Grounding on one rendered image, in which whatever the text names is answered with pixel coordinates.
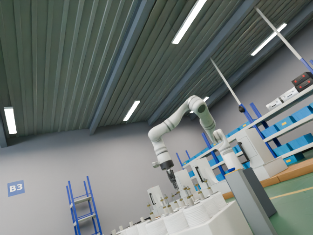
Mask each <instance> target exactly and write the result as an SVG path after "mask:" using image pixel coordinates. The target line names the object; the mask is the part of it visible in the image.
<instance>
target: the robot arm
mask: <svg viewBox="0 0 313 235"><path fill-rule="evenodd" d="M188 110H191V111H193V112H194V113H195V114H197V115H198V117H199V118H200V124H201V126H202V127H203V128H204V130H205V131H206V133H207V134H208V136H209V138H210V140H211V141H212V143H214V144H218V143H220V142H222V141H223V144H222V146H221V147H220V148H219V149H218V150H219V152H220V154H221V156H222V158H223V160H224V162H225V164H226V165H227V167H228V169H231V168H233V167H235V170H237V169H240V168H241V169H242V170H245V169H244V167H243V166H242V164H241V162H240V160H239V158H238V157H237V156H236V154H235V153H234V151H233V149H232V147H231V146H230V144H229V142H228V140H227V138H226V136H225V134H224V132H223V131H222V130H221V129H218V130H216V131H214V130H215V127H216V122H215V120H214V119H213V117H212V115H211V114H210V112H209V110H208V107H207V104H206V102H205V101H204V100H203V99H201V98H199V97H198V96H195V95H193V96H191V97H189V98H188V99H187V100H186V101H185V102H184V103H183V104H182V105H181V106H180V108H179V109H178V110H177V111H176V112H175V113H174V114H173V115H171V116H170V117H169V118H168V119H166V120H165V121H164V122H162V123H161V124H159V125H157V126H155V127H154V128H152V129H151V130H150V131H149V133H148V136H149V138H150V140H151V142H152V144H153V146H154V150H155V153H156V156H157V159H158V161H157V162H153V163H152V166H153V167H154V168H157V167H159V166H160V167H161V169H162V171H164V170H166V174H167V176H168V178H169V180H170V181H171V183H172V185H173V187H174V190H177V189H179V187H178V185H177V181H176V179H175V178H176V177H175V175H174V172H173V170H171V167H173V166H174V163H173V161H172V159H171V156H170V154H169V153H168V150H167V148H166V146H165V144H164V142H163V139H162V135H163V134H165V133H168V132H170V131H171V130H173V129H174V128H175V127H176V126H177V125H178V124H179V123H180V121H181V118H182V116H183V115H184V113H185V112H186V111H188Z"/></svg>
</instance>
